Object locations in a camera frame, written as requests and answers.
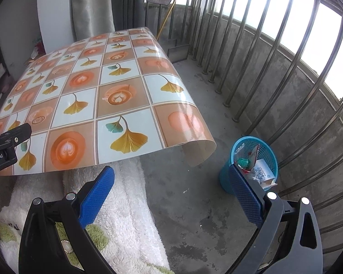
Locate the metal balcony railing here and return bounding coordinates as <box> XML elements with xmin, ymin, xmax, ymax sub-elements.
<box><xmin>142</xmin><ymin>8</ymin><xmax>343</xmax><ymax>250</ymax></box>

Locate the clear red printed plastic wrapper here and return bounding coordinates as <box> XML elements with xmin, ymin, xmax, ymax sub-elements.
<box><xmin>248</xmin><ymin>144</ymin><xmax>260</xmax><ymax>166</ymax></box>

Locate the blue mesh trash basket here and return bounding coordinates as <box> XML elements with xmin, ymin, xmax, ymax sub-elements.
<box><xmin>219</xmin><ymin>136</ymin><xmax>278</xmax><ymax>194</ymax></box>

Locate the grey curtain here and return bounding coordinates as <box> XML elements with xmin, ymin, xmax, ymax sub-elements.
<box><xmin>70</xmin><ymin>0</ymin><xmax>115</xmax><ymax>40</ymax></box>

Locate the blue white medicine box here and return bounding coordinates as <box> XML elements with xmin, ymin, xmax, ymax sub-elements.
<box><xmin>247</xmin><ymin>159</ymin><xmax>277</xmax><ymax>190</ymax></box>

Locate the teal plastic bag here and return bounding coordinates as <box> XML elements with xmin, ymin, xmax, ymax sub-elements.
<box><xmin>234</xmin><ymin>158</ymin><xmax>252</xmax><ymax>173</ymax></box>

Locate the dark grey cabinet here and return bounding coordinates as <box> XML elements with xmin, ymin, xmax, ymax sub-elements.
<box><xmin>111</xmin><ymin>0</ymin><xmax>145</xmax><ymax>31</ymax></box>

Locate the patterned vinyl tablecloth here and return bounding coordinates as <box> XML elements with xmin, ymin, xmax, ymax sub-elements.
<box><xmin>0</xmin><ymin>27</ymin><xmax>216</xmax><ymax>176</ymax></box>

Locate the yellow broom handle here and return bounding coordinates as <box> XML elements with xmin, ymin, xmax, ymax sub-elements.
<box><xmin>156</xmin><ymin>0</ymin><xmax>177</xmax><ymax>41</ymax></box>

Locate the white green fluffy garment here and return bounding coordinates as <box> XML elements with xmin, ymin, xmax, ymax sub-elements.
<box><xmin>0</xmin><ymin>158</ymin><xmax>172</xmax><ymax>273</ymax></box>

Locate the framed screen panel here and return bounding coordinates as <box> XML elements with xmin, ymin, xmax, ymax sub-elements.
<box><xmin>167</xmin><ymin>45</ymin><xmax>190</xmax><ymax>64</ymax></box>

